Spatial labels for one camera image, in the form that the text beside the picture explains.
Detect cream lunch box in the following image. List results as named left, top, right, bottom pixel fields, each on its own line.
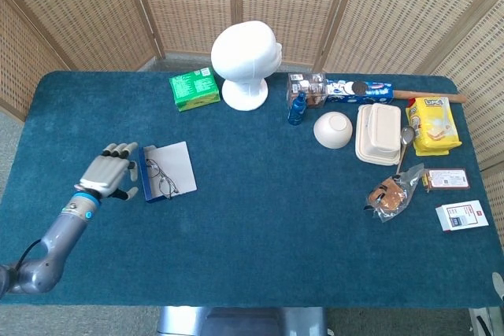
left=354, top=102, right=402, bottom=167

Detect blue spray bottle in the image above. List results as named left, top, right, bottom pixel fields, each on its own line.
left=287, top=90, right=308, bottom=127

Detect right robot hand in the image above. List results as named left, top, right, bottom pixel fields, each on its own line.
left=491, top=271, right=504, bottom=301

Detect white foam mannequin head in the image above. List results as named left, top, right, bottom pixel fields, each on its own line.
left=210, top=20, right=283, bottom=112

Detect thin-framed eyeglasses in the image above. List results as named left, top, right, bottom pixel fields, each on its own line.
left=144, top=157, right=180, bottom=200

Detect cream upturned bowl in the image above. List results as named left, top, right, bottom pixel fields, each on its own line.
left=313, top=111, right=354, bottom=150

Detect clear plastic biscuit box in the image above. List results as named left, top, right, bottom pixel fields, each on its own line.
left=286, top=72, right=328, bottom=109

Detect yellow snack bag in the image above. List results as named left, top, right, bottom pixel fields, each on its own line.
left=405, top=95, right=462, bottom=157

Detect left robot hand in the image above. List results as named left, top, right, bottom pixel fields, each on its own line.
left=74, top=142, right=139, bottom=201

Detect brown red flat package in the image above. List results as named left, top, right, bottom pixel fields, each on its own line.
left=421, top=168, right=472, bottom=194

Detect wicker folding screen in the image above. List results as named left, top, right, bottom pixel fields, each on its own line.
left=0, top=0, right=504, bottom=246

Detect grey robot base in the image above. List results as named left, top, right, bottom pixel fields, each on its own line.
left=156, top=305, right=328, bottom=336

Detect small white red box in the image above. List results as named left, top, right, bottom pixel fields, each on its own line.
left=435, top=199, right=490, bottom=232

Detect metal spoon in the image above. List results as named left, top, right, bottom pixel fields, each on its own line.
left=395, top=125, right=417, bottom=175

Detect white equipment base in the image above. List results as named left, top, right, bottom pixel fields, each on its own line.
left=468, top=306, right=504, bottom=336

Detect bread in clear bag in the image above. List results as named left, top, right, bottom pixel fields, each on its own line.
left=364, top=163, right=425, bottom=223

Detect blue table cloth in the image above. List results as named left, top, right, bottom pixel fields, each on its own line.
left=0, top=70, right=504, bottom=309

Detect green cardboard box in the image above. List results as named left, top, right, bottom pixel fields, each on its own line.
left=169, top=67, right=221, bottom=113

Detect blue cookie box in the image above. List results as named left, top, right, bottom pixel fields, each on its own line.
left=324, top=78, right=395, bottom=104

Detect wooden rolling pin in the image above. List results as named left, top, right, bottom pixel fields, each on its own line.
left=392, top=90, right=468, bottom=104

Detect blue glasses case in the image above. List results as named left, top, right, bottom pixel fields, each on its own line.
left=137, top=141, right=198, bottom=204

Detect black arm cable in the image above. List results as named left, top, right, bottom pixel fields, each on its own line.
left=13, top=238, right=43, bottom=270

